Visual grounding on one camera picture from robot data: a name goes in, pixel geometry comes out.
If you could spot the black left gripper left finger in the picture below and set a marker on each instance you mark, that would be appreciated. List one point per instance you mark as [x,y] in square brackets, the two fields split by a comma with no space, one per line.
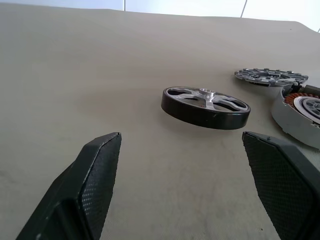
[75,190]

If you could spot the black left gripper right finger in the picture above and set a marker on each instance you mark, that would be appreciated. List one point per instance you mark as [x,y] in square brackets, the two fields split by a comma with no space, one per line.
[287,185]

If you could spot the grey gear disc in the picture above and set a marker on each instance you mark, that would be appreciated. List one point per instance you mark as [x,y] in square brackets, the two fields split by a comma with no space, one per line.
[262,76]

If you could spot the black rotor with silver spokes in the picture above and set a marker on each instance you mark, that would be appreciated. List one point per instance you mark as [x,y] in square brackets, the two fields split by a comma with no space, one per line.
[200,115]

